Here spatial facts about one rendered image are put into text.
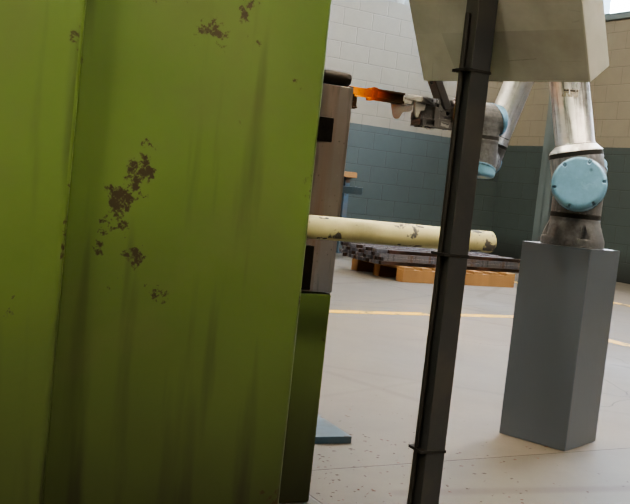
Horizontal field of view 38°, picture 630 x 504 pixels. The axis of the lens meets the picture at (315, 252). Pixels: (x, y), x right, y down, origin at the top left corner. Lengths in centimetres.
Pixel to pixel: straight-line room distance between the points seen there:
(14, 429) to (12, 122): 45
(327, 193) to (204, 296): 49
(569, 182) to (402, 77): 887
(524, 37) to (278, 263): 58
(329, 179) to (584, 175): 92
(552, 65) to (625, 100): 937
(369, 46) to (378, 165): 142
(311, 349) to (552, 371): 104
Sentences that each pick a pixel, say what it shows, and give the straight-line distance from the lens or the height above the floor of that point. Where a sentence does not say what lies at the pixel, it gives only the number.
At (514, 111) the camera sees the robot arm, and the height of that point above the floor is 99.
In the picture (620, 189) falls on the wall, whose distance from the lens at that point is 1088.
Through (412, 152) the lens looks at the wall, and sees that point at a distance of 1152.
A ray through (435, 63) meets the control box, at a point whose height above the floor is 95.
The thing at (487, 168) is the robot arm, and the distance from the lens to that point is 272.
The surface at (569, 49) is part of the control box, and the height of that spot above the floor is 97.
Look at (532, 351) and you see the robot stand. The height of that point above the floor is 27.
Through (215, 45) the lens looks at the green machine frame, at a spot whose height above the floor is 91.
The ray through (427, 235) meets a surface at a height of 62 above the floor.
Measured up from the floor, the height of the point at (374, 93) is 97.
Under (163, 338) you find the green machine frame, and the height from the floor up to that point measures 41.
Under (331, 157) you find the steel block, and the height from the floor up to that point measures 76.
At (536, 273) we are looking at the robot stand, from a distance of 285.
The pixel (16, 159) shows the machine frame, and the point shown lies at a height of 69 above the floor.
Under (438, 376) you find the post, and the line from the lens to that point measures 164.
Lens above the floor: 70
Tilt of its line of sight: 4 degrees down
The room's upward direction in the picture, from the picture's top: 6 degrees clockwise
